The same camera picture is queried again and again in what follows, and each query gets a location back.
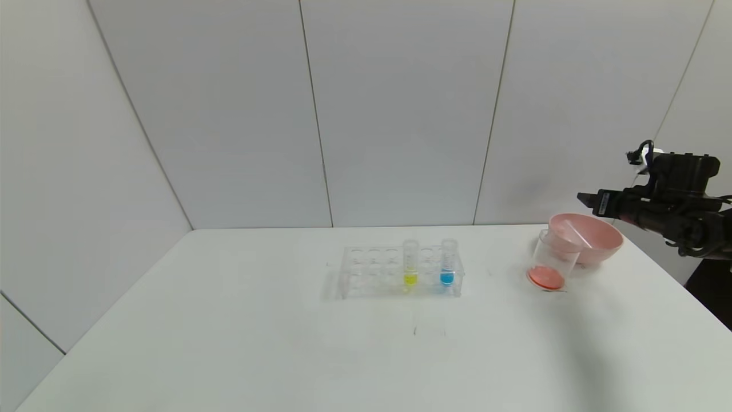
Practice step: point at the clear acrylic test tube rack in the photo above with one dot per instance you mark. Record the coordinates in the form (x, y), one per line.
(377, 280)

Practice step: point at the test tube with blue pigment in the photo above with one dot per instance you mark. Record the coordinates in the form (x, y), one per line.
(448, 269)

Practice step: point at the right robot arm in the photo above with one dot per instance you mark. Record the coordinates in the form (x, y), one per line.
(697, 229)

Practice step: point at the test tube with red pigment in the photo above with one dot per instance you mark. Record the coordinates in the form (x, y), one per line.
(575, 234)

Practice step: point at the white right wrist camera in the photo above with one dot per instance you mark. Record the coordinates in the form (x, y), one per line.
(652, 154)

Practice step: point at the pink bowl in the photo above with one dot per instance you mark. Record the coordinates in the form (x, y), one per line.
(603, 243)

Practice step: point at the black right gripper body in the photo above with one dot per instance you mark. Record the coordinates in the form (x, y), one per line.
(604, 202)

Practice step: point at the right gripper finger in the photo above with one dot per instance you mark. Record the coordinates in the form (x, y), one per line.
(588, 201)

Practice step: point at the test tube with yellow pigment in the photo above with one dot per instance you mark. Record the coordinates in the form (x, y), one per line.
(410, 269)

